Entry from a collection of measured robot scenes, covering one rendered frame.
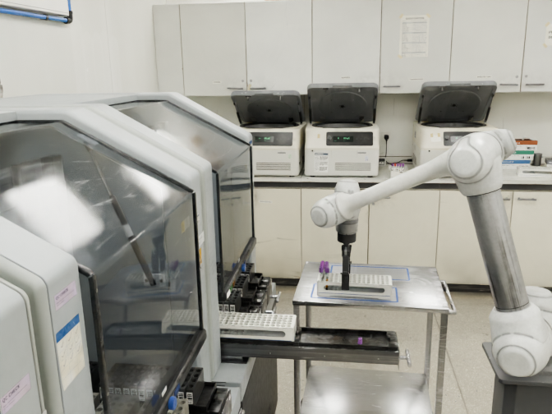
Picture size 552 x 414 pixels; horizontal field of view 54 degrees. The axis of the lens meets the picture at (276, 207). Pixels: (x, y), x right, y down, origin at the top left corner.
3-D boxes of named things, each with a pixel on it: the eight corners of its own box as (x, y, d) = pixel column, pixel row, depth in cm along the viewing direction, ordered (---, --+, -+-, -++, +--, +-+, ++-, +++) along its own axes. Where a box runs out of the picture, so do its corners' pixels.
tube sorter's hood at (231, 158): (81, 296, 187) (59, 111, 171) (144, 241, 245) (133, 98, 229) (226, 301, 180) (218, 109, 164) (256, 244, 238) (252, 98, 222)
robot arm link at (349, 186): (340, 213, 220) (325, 220, 210) (341, 175, 216) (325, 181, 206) (365, 216, 214) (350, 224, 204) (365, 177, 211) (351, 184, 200)
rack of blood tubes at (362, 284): (316, 296, 218) (316, 281, 217) (319, 286, 228) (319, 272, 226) (391, 299, 213) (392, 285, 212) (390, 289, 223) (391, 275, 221)
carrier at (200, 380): (197, 384, 158) (196, 366, 157) (204, 385, 158) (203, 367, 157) (186, 409, 147) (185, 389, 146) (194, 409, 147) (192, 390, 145)
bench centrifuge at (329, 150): (304, 177, 407) (303, 84, 390) (309, 163, 467) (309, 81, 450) (379, 178, 400) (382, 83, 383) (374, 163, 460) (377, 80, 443)
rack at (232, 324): (209, 340, 188) (208, 324, 186) (215, 327, 197) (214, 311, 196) (293, 344, 184) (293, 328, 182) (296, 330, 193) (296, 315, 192)
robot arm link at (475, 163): (560, 356, 174) (551, 390, 156) (508, 357, 183) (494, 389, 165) (501, 124, 168) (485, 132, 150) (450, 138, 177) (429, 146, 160)
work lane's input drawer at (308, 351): (198, 360, 188) (196, 337, 186) (208, 340, 201) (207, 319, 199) (412, 372, 178) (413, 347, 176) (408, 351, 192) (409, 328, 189)
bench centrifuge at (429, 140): (419, 178, 397) (424, 82, 379) (411, 163, 456) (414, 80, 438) (498, 179, 389) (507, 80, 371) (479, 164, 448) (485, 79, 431)
